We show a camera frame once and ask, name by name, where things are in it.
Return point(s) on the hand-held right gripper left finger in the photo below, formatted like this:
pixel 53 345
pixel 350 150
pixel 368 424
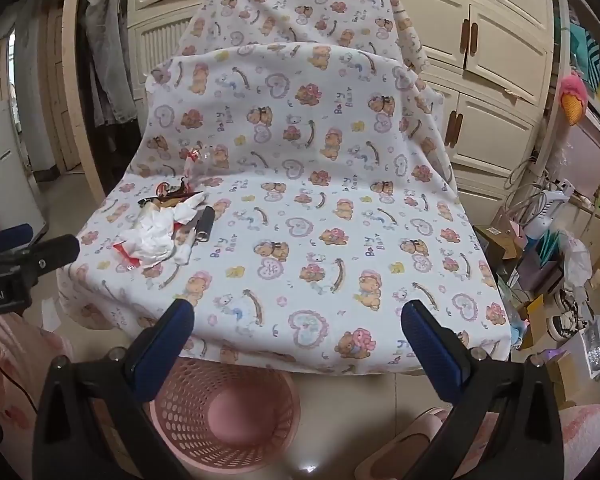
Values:
pixel 162 347

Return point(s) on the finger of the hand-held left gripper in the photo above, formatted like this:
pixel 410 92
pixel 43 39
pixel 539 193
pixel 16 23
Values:
pixel 50 255
pixel 10 237

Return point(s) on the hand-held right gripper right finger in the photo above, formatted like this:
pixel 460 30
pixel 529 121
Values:
pixel 430 347

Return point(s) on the pink plastic mesh basket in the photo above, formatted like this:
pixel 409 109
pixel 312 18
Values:
pixel 230 410

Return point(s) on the white paper scrap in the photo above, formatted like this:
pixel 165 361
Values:
pixel 52 317

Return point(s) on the white appliance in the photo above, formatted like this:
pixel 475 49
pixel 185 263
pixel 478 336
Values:
pixel 5 170

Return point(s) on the person's pink fleece leg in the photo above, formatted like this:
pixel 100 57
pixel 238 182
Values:
pixel 30 360
pixel 592 440

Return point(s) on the pink slipper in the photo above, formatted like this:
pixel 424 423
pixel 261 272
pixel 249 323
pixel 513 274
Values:
pixel 430 420
pixel 405 452

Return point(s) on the red and white wrapper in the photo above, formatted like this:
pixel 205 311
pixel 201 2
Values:
pixel 125 255

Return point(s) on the crumpled white tissue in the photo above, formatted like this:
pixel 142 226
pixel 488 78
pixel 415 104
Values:
pixel 152 235

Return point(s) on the cardboard box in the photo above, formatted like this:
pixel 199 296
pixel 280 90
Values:
pixel 497 242

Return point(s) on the black cylinder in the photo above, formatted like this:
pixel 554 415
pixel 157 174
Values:
pixel 205 224

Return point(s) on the black and white sneaker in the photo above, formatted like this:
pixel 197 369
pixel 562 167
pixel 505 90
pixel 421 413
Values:
pixel 570 320

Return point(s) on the clear plastic wrapper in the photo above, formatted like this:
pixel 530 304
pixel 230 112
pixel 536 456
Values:
pixel 200 165

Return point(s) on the bear print blanket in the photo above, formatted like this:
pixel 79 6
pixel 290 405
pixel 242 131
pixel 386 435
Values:
pixel 330 185

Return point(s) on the hanging grey jeans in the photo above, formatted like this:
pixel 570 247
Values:
pixel 110 50

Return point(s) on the pink storage box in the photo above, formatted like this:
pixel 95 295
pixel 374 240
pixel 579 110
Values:
pixel 587 152

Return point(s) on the pink plush toy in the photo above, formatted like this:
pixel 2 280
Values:
pixel 575 100

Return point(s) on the cream wardrobe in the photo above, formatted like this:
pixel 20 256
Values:
pixel 500 60

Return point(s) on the beige wooden frame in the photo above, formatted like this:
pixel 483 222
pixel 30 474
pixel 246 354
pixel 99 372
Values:
pixel 77 85

